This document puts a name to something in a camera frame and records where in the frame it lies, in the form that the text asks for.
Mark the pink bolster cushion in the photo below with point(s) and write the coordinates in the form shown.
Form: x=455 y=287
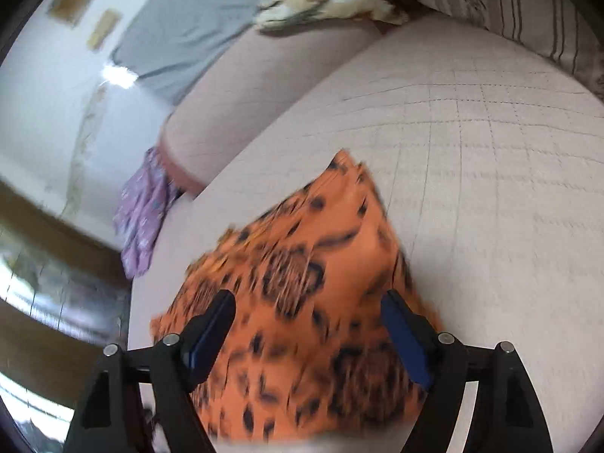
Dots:
x=264 y=99

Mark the purple floral cloth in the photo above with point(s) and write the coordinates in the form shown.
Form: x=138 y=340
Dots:
x=141 y=217

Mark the striped floral pillow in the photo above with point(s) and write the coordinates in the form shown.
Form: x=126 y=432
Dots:
x=509 y=14

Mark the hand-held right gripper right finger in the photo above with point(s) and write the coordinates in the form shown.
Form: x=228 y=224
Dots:
x=409 y=335

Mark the orange floral blouse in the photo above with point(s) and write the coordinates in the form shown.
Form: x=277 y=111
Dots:
x=306 y=302

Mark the wooden glass door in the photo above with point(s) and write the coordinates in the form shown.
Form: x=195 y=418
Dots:
x=52 y=302

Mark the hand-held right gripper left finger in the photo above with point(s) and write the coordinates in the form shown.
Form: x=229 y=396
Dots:
x=207 y=335

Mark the grey pillow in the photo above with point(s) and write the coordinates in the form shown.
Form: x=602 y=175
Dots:
x=184 y=42

